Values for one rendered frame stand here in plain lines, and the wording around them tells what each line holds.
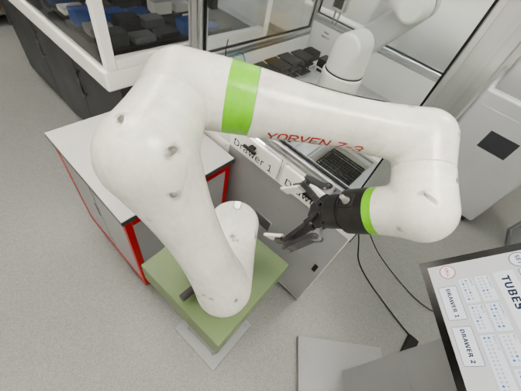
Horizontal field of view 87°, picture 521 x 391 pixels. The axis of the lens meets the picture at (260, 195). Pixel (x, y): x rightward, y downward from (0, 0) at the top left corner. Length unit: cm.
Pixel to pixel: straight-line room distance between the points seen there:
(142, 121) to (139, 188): 7
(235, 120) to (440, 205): 34
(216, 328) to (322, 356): 104
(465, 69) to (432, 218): 41
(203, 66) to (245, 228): 40
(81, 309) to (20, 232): 66
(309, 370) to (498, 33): 158
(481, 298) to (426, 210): 55
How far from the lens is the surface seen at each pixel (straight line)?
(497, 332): 97
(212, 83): 43
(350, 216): 54
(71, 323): 187
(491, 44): 79
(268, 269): 93
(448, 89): 81
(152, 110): 34
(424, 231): 50
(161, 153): 31
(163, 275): 91
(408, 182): 50
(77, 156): 142
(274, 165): 118
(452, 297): 101
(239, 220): 70
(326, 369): 180
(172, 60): 45
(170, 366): 171
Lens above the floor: 169
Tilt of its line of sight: 50 degrees down
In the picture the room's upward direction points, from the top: 16 degrees clockwise
